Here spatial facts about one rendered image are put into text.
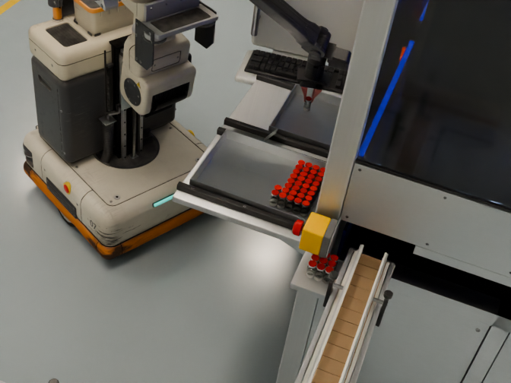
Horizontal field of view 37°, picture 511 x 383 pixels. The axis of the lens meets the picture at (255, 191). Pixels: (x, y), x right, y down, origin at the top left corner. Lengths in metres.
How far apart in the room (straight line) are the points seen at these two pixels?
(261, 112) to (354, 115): 0.77
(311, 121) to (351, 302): 0.78
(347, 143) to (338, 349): 0.47
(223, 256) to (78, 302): 0.62
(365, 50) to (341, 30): 1.19
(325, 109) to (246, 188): 0.49
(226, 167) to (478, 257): 0.77
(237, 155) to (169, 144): 1.00
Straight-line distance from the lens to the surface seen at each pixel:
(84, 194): 3.00
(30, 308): 2.99
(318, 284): 1.93
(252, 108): 2.45
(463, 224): 1.83
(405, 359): 2.22
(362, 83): 1.66
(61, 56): 2.79
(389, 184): 1.80
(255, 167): 2.21
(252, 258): 3.16
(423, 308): 2.05
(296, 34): 2.22
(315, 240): 1.85
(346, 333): 1.78
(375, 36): 1.60
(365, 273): 1.92
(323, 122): 2.43
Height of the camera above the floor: 2.31
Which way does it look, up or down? 42 degrees down
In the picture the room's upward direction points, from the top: 9 degrees clockwise
